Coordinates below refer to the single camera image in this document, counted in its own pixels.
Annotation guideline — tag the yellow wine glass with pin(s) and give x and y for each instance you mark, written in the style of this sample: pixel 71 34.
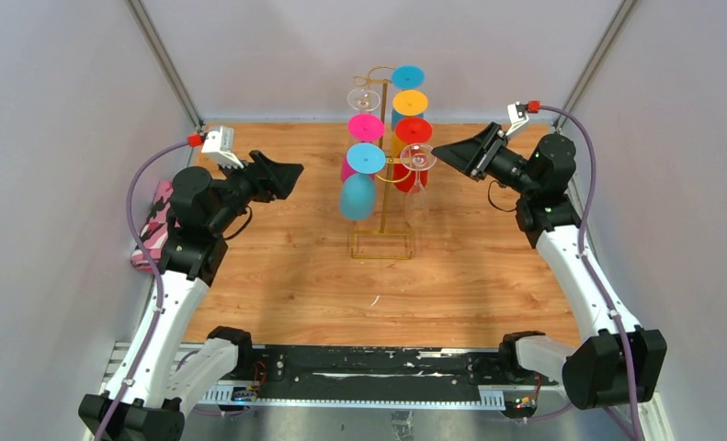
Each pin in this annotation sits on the yellow wine glass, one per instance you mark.
pixel 408 123

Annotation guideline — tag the pink wine glass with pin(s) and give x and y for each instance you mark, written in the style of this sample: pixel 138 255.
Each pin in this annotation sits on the pink wine glass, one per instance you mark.
pixel 365 131

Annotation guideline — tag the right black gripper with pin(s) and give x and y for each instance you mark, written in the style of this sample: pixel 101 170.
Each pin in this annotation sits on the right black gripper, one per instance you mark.
pixel 474 155

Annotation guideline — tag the light blue wine glass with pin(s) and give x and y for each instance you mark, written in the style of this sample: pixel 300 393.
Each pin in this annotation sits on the light blue wine glass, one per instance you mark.
pixel 358 193

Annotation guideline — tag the pink camouflage cloth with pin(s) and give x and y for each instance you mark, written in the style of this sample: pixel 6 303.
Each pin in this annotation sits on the pink camouflage cloth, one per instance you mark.
pixel 154 232

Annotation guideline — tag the gold wire glass rack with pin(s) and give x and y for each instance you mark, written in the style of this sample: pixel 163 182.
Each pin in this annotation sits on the gold wire glass rack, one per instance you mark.
pixel 385 233

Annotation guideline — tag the back blue wine glass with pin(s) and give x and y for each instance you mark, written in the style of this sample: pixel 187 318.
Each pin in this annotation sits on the back blue wine glass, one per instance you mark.
pixel 407 79

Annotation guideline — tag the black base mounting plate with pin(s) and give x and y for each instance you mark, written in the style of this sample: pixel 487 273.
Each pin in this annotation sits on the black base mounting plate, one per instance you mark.
pixel 393 375

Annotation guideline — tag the red wine glass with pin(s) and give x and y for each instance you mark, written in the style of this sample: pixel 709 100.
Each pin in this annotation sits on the red wine glass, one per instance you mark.
pixel 407 131

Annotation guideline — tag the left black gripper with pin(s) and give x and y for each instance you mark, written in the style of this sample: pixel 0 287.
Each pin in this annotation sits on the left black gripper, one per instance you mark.
pixel 279 176

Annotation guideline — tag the aluminium frame rail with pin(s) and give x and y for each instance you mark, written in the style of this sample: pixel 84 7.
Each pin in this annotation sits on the aluminium frame rail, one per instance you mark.
pixel 233 393

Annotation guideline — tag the clear wine glass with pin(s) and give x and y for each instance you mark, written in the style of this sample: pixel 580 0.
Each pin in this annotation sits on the clear wine glass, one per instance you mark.
pixel 363 99
pixel 417 158

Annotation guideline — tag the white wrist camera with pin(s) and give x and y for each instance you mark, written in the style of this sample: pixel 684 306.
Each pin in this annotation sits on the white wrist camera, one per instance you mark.
pixel 218 146
pixel 519 118

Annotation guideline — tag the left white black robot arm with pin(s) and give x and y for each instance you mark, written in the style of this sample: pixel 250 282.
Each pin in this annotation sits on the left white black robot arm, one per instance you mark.
pixel 148 398

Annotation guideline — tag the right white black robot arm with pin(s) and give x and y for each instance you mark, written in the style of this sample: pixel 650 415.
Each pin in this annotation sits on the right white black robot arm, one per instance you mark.
pixel 619 361

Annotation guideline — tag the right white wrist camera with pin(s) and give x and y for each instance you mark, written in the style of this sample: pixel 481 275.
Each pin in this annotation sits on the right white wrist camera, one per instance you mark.
pixel 519 118

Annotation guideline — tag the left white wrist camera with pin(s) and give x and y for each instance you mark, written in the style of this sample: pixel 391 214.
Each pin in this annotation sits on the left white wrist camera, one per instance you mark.
pixel 218 146

